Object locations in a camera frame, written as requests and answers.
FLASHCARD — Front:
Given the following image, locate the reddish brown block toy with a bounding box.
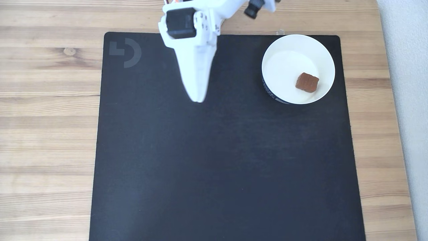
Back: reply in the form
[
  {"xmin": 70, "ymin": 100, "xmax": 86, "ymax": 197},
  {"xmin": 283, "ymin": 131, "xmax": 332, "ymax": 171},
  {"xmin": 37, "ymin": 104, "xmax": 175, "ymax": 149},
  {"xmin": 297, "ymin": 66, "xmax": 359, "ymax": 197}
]
[{"xmin": 295, "ymin": 72, "xmax": 320, "ymax": 94}]

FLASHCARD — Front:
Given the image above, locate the black cloth desk mat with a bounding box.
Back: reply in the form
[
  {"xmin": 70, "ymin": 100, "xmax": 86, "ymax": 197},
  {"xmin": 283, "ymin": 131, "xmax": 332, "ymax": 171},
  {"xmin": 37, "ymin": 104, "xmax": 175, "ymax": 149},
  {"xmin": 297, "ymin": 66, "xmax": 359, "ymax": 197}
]
[{"xmin": 89, "ymin": 32, "xmax": 366, "ymax": 241}]

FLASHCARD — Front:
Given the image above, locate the white round plate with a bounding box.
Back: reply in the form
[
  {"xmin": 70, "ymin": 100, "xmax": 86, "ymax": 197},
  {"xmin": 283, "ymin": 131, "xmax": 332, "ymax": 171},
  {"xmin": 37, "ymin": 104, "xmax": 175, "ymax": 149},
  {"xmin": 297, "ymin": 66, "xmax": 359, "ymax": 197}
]
[{"xmin": 261, "ymin": 34, "xmax": 336, "ymax": 105}]

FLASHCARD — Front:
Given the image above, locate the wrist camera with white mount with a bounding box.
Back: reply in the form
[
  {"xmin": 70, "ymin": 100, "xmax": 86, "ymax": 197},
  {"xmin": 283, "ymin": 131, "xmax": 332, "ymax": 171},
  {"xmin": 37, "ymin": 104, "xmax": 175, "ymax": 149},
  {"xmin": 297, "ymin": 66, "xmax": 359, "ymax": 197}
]
[{"xmin": 217, "ymin": 0, "xmax": 277, "ymax": 20}]

